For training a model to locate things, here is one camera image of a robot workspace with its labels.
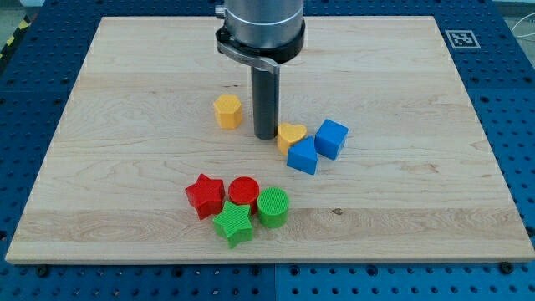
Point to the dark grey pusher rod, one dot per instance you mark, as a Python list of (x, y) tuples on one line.
[(265, 101)]

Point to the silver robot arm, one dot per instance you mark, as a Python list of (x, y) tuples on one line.
[(262, 34)]

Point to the yellow hexagon block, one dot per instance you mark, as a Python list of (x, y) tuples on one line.
[(228, 111)]

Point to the blue triangle block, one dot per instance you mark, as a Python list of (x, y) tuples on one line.
[(303, 156)]

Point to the yellow heart block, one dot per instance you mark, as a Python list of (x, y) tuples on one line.
[(289, 135)]

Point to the blue cube block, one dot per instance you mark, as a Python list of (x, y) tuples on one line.
[(330, 139)]

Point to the red cylinder block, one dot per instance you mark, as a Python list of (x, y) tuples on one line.
[(244, 190)]

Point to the green cylinder block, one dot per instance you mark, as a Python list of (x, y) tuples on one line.
[(272, 206)]

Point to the red star block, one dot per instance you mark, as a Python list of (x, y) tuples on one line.
[(206, 195)]

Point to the green star block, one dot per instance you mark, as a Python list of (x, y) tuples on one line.
[(234, 224)]

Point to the wooden board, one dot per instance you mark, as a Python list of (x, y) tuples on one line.
[(416, 181)]

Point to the white fiducial marker tag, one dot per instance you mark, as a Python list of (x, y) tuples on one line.
[(462, 39)]

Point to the black yellow hazard tape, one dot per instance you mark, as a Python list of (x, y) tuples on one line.
[(15, 39)]

